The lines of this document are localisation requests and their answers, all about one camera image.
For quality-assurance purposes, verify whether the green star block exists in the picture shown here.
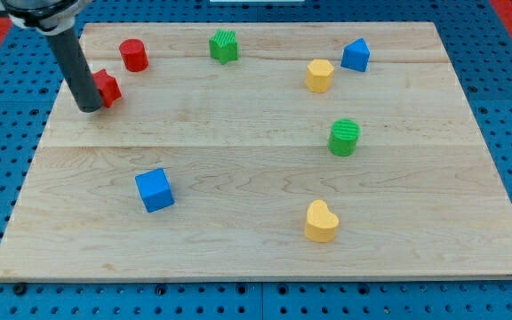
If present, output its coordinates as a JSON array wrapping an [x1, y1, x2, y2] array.
[[209, 29, 239, 65]]

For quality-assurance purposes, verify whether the blue triangular prism block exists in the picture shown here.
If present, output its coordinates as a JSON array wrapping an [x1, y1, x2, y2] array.
[[340, 38, 370, 72]]

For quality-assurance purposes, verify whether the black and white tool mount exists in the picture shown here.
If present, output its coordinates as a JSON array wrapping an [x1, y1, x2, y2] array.
[[1, 0, 92, 36]]

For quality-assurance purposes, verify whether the red cylinder block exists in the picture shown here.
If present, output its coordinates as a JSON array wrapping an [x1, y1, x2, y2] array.
[[119, 39, 148, 72]]

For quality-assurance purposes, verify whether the green cylinder block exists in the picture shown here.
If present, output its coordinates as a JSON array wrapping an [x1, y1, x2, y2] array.
[[328, 118, 361, 156]]

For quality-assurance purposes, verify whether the red star block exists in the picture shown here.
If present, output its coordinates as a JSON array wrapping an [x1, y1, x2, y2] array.
[[92, 69, 122, 108]]

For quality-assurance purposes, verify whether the blue cube block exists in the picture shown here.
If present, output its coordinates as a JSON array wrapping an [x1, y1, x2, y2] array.
[[135, 168, 175, 212]]

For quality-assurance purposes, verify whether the yellow hexagon block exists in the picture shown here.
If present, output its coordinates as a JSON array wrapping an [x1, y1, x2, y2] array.
[[305, 59, 334, 93]]

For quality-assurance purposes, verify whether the light wooden board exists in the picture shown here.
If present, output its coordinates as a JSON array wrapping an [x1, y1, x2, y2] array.
[[0, 22, 512, 283]]

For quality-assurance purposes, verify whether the yellow heart block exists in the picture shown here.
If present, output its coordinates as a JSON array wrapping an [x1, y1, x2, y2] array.
[[304, 199, 340, 243]]

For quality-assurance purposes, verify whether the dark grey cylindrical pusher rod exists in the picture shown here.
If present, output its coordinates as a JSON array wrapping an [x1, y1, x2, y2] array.
[[46, 28, 102, 113]]

